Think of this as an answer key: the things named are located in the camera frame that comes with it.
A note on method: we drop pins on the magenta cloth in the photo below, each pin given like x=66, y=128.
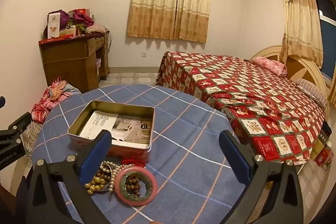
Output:
x=82, y=18

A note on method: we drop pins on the flat red box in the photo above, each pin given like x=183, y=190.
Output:
x=57, y=39

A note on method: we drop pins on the dark window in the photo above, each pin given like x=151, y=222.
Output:
x=328, y=37

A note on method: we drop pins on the gold box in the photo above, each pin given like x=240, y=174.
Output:
x=318, y=146

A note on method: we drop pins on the small red box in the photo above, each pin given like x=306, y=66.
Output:
x=322, y=158

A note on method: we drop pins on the green jade bangle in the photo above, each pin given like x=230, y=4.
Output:
x=148, y=187

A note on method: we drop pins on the striped pillow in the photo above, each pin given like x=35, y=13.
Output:
x=312, y=90

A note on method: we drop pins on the pile of pink clothes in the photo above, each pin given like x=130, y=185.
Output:
x=55, y=92

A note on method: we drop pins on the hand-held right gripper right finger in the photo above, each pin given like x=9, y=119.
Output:
x=232, y=151

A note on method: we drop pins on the printed paper leaflet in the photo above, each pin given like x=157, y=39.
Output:
x=123, y=127

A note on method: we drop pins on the cream wooden bed frame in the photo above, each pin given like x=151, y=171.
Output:
x=302, y=66

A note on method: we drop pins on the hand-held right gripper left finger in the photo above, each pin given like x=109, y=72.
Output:
x=94, y=158

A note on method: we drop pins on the brown wooden desk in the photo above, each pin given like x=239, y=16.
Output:
x=65, y=61

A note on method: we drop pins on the black box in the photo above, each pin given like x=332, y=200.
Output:
x=326, y=130

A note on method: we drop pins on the pale pink cloth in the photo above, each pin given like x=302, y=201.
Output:
x=95, y=28

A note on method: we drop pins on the bed with red quilt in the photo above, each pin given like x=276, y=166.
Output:
x=249, y=98

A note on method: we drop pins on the blue plaid tablecloth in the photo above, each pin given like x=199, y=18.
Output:
x=183, y=134

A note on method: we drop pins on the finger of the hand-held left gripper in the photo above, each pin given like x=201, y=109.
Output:
x=1, y=102
x=17, y=123

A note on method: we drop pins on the pink metal tin box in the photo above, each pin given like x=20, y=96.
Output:
x=126, y=151

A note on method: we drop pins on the small cream box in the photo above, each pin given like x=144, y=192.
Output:
x=67, y=31

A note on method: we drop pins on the narrow beige patterned curtain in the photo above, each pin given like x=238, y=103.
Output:
x=302, y=24

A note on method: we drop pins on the white upright product box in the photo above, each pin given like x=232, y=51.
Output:
x=54, y=24

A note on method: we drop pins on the pink bangle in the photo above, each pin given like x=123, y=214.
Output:
x=139, y=202

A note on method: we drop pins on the purple cloth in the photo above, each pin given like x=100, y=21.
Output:
x=64, y=19

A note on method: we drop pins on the pink pillow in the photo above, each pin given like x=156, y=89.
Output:
x=270, y=66

